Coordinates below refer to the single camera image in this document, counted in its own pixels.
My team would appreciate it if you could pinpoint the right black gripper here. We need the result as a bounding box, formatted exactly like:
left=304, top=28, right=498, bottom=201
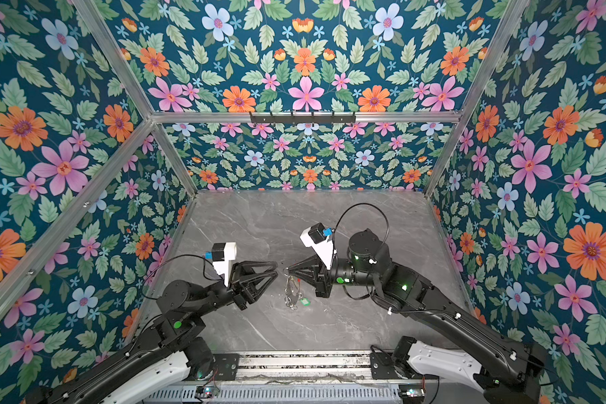
left=289, top=254, right=381, bottom=301

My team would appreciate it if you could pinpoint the left camera black cable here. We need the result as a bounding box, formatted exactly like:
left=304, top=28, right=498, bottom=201
left=140, top=253, right=223, bottom=301

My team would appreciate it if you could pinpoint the left small circuit board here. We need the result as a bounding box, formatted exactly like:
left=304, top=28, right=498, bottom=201
left=195, top=385, right=220, bottom=400

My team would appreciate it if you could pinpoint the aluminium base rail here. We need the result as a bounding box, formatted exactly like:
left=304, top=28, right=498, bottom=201
left=145, top=349, right=524, bottom=404

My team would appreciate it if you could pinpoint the right camera black cable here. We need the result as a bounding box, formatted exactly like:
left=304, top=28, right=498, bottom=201
left=330, top=203, right=391, bottom=254

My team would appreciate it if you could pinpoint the metal keyring with red handle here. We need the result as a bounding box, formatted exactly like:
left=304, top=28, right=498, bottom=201
left=284, top=274, right=302, bottom=310

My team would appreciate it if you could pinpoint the right small circuit board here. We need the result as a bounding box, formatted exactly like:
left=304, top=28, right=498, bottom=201
left=398, top=385, right=426, bottom=404

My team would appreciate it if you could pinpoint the camera black cable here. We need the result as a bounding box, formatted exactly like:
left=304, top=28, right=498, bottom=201
left=140, top=253, right=223, bottom=301
left=330, top=203, right=391, bottom=254

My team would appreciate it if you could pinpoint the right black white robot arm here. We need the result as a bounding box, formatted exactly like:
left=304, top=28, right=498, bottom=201
left=287, top=223, right=547, bottom=403

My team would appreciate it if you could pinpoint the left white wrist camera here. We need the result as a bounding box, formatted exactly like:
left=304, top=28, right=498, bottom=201
left=205, top=242, right=237, bottom=286

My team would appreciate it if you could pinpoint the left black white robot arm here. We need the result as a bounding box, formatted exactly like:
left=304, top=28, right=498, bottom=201
left=23, top=261, right=278, bottom=403

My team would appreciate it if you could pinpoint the black hook rail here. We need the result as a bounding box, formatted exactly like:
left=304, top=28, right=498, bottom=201
left=249, top=112, right=357, bottom=125

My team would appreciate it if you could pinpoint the small circuit board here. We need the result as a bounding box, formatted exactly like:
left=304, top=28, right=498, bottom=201
left=398, top=385, right=426, bottom=404
left=195, top=385, right=220, bottom=400

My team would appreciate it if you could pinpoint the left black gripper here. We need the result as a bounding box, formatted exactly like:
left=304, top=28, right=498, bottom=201
left=191, top=260, right=277, bottom=320

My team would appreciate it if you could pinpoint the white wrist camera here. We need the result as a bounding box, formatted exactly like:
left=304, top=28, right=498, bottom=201
left=300, top=222, right=336, bottom=269
left=205, top=242, right=237, bottom=286

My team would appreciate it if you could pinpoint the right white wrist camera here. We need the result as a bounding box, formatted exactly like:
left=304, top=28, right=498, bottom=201
left=300, top=222, right=336, bottom=269

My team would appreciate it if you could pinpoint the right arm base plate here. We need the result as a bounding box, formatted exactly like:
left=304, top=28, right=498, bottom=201
left=369, top=338, right=439, bottom=380

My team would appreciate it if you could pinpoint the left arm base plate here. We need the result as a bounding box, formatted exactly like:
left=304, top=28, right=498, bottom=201
left=204, top=353, right=241, bottom=382

